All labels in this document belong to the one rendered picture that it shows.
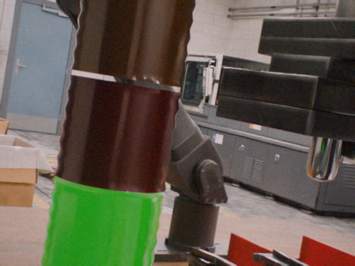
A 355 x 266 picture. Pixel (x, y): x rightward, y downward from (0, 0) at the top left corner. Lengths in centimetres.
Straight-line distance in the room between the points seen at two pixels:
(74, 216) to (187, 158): 65
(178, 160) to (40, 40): 1079
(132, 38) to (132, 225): 6
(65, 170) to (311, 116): 22
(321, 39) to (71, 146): 28
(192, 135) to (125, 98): 65
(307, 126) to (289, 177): 738
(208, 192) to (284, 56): 42
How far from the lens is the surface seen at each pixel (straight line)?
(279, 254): 63
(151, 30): 21
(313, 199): 746
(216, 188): 88
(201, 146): 87
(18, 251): 84
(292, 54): 49
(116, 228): 22
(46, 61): 1165
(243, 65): 1061
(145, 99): 21
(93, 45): 22
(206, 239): 91
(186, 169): 86
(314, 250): 88
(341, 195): 762
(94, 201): 21
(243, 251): 81
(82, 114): 22
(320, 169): 44
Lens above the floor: 112
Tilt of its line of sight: 4 degrees down
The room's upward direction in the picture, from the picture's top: 9 degrees clockwise
